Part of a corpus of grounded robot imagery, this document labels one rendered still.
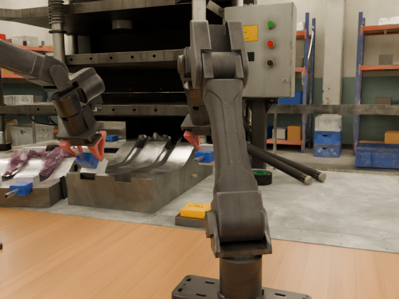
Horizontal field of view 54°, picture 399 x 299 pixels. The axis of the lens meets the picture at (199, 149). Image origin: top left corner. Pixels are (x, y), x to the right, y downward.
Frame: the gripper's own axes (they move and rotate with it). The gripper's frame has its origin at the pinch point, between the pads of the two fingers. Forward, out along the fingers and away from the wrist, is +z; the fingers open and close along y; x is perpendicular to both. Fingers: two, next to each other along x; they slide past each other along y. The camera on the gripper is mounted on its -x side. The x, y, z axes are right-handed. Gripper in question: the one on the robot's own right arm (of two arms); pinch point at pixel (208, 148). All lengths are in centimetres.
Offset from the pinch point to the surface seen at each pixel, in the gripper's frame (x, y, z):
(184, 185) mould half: -0.6, 10.2, 14.9
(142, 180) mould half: 15.4, 12.9, -0.7
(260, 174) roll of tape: -16.0, -9.9, 21.5
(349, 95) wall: -576, -54, 299
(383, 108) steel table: -290, -78, 158
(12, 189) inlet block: 24, 46, -3
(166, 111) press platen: -63, 42, 25
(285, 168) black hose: -23.7, -17.1, 24.8
